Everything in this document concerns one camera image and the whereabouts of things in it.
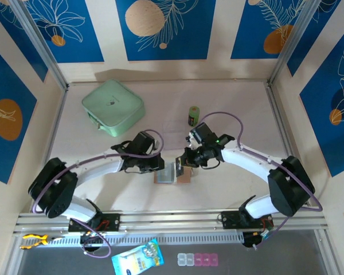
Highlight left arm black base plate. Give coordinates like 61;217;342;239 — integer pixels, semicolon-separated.
68;213;122;233

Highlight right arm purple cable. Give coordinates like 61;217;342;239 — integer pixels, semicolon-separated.
200;111;323;250

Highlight mint green zip case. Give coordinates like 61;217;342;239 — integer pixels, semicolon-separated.
81;79;146;138

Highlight aluminium mounting rail beam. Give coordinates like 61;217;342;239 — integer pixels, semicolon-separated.
13;211;329;237

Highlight aluminium frame post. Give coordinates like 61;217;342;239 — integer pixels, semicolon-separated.
268;0;325;87
8;0;69;92

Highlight small green cylinder can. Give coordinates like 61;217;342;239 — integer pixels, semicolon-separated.
187;105;201;128

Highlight blue plastic snack packet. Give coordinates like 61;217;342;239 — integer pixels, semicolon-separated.
111;238;165;275

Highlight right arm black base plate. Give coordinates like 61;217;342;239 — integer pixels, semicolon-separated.
220;210;273;230

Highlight yellow handled pliers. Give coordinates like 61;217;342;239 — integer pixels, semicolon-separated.
19;233;65;250

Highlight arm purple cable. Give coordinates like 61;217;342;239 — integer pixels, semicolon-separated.
31;129;165;260
200;111;323;250

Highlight aluminium side rail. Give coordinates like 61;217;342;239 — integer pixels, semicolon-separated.
31;85;69;213
265;81;310;207

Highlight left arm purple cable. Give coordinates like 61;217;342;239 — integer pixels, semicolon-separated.
31;129;165;260

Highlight grey slotted cable duct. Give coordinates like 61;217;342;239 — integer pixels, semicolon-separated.
22;231;245;249

